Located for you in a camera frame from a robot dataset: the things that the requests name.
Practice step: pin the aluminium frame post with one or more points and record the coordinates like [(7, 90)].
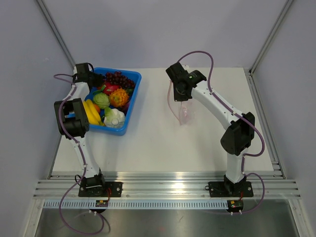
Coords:
[(53, 26), (271, 35)]

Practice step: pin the aluminium front rail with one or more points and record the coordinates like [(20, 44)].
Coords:
[(169, 185)]

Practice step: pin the right small circuit board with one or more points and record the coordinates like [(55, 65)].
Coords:
[(235, 206)]

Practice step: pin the left small circuit board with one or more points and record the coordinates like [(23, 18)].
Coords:
[(102, 203)]

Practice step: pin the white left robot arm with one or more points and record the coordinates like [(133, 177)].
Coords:
[(73, 124)]

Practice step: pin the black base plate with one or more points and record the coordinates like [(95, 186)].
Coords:
[(109, 189), (221, 189)]

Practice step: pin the small circuit board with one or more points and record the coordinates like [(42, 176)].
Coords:
[(235, 206), (102, 203)]

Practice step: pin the right aluminium frame post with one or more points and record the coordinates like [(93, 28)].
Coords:
[(271, 35)]

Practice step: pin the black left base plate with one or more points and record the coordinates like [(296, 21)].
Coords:
[(109, 189)]

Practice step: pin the round green cabbage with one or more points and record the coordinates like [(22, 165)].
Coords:
[(101, 100)]

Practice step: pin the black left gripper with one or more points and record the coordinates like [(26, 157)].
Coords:
[(99, 79)]

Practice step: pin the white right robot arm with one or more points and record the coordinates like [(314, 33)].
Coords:
[(239, 131)]

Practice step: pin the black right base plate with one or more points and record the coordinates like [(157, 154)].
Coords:
[(221, 189)]

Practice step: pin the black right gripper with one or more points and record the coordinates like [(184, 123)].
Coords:
[(178, 98)]

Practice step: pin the purple grape bunch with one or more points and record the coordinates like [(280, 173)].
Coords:
[(117, 78)]

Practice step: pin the white green napa cabbage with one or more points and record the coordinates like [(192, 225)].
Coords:
[(113, 118)]

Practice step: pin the blue plastic bin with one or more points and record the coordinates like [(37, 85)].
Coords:
[(134, 76)]

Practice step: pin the purple eggplant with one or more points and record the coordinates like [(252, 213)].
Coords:
[(125, 108)]

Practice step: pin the slotted cable duct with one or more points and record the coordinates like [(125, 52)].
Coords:
[(140, 204)]

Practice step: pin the yellow banana bunch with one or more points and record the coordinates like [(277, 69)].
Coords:
[(92, 113)]

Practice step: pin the left aluminium frame post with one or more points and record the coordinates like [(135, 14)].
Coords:
[(53, 26)]

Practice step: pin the clear zip top bag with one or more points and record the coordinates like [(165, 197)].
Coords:
[(185, 114)]

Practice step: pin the pink dragon fruit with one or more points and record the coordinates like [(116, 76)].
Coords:
[(108, 88)]

